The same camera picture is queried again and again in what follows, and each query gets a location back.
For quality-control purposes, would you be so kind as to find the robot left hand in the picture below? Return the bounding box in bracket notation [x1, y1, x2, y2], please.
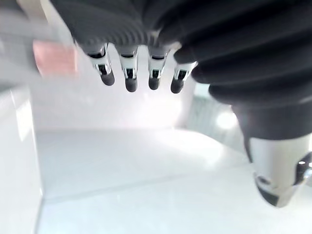
[50, 0, 312, 208]

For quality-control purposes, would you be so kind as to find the pink cloth item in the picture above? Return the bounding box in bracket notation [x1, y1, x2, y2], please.
[33, 40, 80, 78]

